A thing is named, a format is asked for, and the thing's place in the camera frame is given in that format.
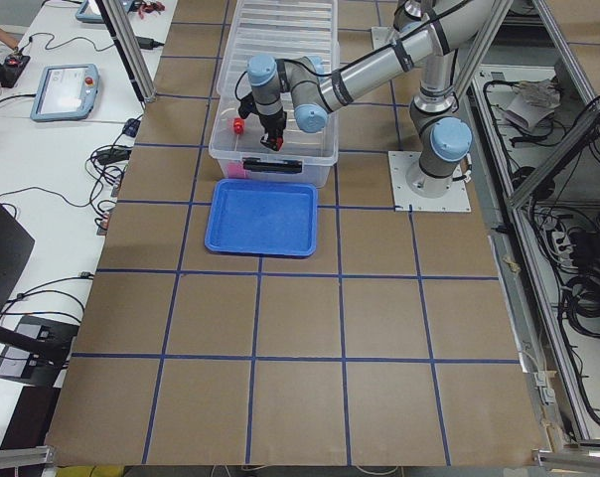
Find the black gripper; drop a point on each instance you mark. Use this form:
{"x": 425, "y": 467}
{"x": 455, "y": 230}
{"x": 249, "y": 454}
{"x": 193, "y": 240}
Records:
{"x": 273, "y": 122}

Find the clear plastic box lid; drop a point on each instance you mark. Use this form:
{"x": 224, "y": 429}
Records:
{"x": 282, "y": 29}

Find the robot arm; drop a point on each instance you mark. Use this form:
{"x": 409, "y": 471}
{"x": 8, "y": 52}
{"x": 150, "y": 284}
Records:
{"x": 430, "y": 31}

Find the clear plastic storage box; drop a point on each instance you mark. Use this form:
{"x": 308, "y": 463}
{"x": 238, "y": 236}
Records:
{"x": 310, "y": 138}

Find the blue plastic tray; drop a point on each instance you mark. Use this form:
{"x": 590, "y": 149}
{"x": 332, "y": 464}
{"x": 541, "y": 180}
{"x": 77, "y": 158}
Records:
{"x": 268, "y": 218}

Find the pink label sticker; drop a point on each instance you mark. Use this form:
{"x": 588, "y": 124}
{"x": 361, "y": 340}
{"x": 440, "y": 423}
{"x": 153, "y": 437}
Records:
{"x": 236, "y": 170}

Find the black power adapter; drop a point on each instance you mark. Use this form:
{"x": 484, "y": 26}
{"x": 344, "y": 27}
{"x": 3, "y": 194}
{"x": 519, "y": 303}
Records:
{"x": 146, "y": 43}

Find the red key bunch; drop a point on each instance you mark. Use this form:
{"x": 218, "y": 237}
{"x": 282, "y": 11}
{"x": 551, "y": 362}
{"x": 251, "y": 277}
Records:
{"x": 146, "y": 7}

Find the blue teach pendant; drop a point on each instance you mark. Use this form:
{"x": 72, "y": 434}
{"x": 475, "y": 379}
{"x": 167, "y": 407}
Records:
{"x": 88, "y": 12}
{"x": 66, "y": 93}

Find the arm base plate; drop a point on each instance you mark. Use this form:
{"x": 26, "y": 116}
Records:
{"x": 413, "y": 191}
{"x": 382, "y": 36}

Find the aluminium frame post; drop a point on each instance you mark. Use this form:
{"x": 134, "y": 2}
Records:
{"x": 124, "y": 40}

